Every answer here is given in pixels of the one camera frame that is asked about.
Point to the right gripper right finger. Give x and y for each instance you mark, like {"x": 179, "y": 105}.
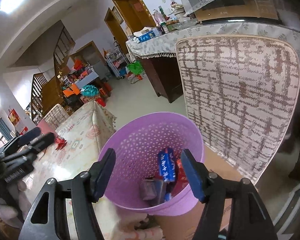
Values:
{"x": 233, "y": 209}

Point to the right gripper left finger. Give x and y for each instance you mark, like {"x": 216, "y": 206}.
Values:
{"x": 47, "y": 217}

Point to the long red carton box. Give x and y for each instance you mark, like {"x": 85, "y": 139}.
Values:
{"x": 181, "y": 179}

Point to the blue herbal medicine box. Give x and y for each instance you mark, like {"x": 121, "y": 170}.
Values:
{"x": 166, "y": 162}

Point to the pink thermos bottle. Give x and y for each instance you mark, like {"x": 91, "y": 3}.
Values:
{"x": 46, "y": 128}

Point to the red crumpled wrapper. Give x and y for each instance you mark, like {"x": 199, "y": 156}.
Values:
{"x": 60, "y": 142}

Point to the right patterned chair back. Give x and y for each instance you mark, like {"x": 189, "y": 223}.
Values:
{"x": 56, "y": 116}

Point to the patterned chair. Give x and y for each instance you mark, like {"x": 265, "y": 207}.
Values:
{"x": 246, "y": 139}
{"x": 56, "y": 116}

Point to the wooden staircase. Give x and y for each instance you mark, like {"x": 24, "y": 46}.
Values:
{"x": 45, "y": 94}

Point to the small blue grey box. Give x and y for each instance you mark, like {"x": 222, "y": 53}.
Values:
{"x": 153, "y": 191}

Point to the purple plastic waste basket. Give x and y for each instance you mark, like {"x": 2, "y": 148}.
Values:
{"x": 137, "y": 145}

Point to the near patterned chair back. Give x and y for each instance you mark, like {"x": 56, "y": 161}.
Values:
{"x": 246, "y": 139}

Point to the sideboard with patterned cloth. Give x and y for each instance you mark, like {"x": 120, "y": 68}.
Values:
{"x": 243, "y": 64}

